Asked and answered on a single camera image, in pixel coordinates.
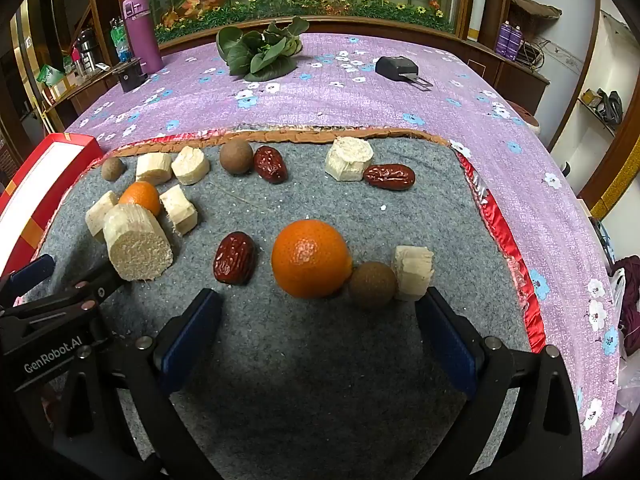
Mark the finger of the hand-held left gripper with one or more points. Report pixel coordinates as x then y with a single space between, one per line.
32 268
102 285

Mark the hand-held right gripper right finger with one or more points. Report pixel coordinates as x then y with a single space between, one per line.
450 345

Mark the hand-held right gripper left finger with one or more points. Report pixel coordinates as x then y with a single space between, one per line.
192 340

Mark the large peeled sugarcane piece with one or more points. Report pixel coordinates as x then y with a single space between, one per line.
140 250

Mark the red gift box tray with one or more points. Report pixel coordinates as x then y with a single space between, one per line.
30 200

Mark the red date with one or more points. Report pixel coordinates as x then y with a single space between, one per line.
270 165
234 260
389 177

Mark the small orange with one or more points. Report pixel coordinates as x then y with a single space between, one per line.
142 197

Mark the brown longan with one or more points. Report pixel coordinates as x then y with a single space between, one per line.
372 285
112 169
236 157

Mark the large orange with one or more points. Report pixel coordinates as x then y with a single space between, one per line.
310 257

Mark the grey felt mat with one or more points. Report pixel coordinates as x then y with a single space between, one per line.
300 360

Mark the dark red cloth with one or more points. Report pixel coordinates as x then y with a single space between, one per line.
631 300

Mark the green packet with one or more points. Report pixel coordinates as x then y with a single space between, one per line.
50 76

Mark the small black box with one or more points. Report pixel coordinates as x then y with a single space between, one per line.
131 77

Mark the black steel flask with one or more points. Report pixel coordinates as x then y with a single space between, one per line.
87 51

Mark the white bucket brown lid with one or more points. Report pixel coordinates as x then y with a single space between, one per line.
530 122

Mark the clear water bottle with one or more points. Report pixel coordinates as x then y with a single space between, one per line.
118 39

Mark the purple thermos bottle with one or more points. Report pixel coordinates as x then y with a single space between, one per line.
142 35

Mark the green bok choy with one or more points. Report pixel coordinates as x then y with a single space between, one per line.
265 60

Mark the black device with metal clip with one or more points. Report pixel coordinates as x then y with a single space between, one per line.
395 67

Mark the purple spray can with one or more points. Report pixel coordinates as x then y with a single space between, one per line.
505 39
516 42

